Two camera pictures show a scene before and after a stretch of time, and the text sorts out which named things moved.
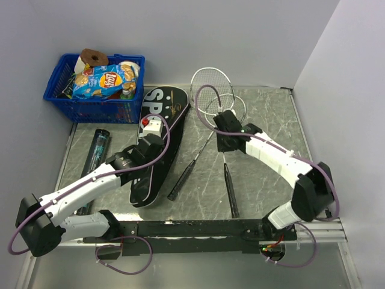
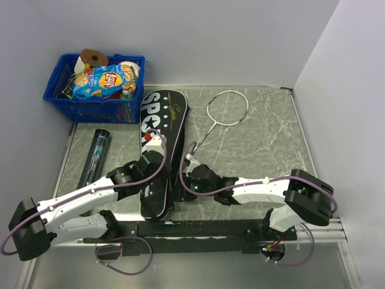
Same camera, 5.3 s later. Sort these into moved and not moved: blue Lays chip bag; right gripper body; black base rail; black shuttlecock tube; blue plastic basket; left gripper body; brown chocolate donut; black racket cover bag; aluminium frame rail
Moved: right gripper body; left gripper body; black racket cover bag
Not moved: aluminium frame rail; blue plastic basket; blue Lays chip bag; black shuttlecock tube; black base rail; brown chocolate donut
